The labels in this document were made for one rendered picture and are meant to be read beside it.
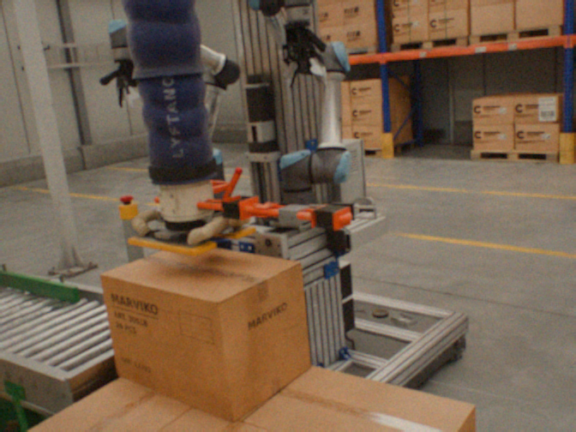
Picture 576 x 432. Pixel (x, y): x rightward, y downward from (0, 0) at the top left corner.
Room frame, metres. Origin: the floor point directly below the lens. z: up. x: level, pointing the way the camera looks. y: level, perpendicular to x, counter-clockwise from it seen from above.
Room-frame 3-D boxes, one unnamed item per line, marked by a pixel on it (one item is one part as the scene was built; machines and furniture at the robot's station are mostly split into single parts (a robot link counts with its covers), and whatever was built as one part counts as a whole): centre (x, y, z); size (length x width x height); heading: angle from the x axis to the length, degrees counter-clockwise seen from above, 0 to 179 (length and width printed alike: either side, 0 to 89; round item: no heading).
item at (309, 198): (2.35, -0.05, 1.09); 0.15 x 0.15 x 0.10
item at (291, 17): (2.02, -0.10, 1.74); 0.08 x 0.08 x 0.05
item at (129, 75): (2.64, 0.61, 1.62); 0.09 x 0.08 x 0.12; 121
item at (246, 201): (1.88, 0.14, 1.18); 0.10 x 0.08 x 0.06; 139
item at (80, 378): (2.26, 0.62, 0.58); 0.70 x 0.03 x 0.06; 144
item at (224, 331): (2.04, 0.33, 0.74); 0.60 x 0.40 x 0.40; 50
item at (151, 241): (1.97, 0.40, 1.08); 0.34 x 0.10 x 0.05; 49
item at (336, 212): (1.65, -0.12, 1.18); 0.08 x 0.07 x 0.05; 49
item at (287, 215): (1.74, -0.02, 1.17); 0.07 x 0.07 x 0.04; 49
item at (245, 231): (2.12, 0.27, 1.08); 0.34 x 0.10 x 0.05; 49
